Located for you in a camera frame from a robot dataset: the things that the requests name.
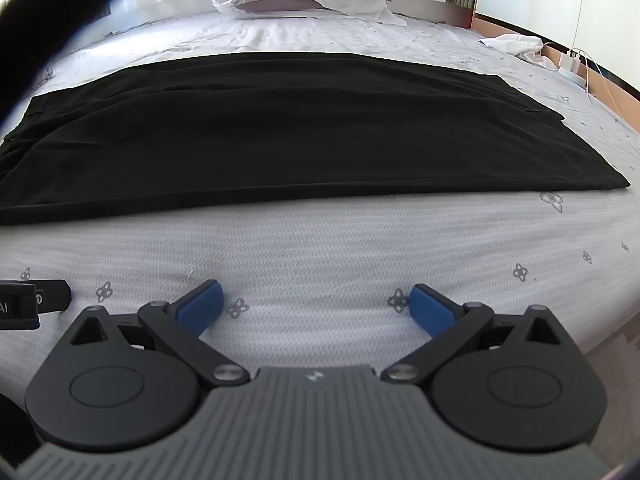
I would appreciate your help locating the white patterned bed sheet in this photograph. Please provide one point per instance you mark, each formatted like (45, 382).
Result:
(310, 255)

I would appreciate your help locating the wooden bed frame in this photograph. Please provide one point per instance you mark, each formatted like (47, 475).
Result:
(505, 25)

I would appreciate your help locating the white charger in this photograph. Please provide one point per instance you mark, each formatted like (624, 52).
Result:
(571, 61)

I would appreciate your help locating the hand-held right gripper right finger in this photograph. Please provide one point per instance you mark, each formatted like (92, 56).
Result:
(431, 311)

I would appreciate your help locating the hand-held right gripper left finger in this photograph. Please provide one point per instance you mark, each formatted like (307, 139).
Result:
(201, 306)

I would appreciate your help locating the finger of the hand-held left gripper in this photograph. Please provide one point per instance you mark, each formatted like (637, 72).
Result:
(54, 296)

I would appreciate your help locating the white pillow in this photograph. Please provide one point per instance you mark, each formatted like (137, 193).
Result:
(350, 0)

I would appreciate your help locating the mauve pillow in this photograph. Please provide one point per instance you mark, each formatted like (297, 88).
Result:
(275, 6)

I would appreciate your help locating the black pants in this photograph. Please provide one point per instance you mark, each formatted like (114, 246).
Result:
(280, 130)

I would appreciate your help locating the white crumpled cloth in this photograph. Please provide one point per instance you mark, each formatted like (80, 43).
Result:
(515, 44)

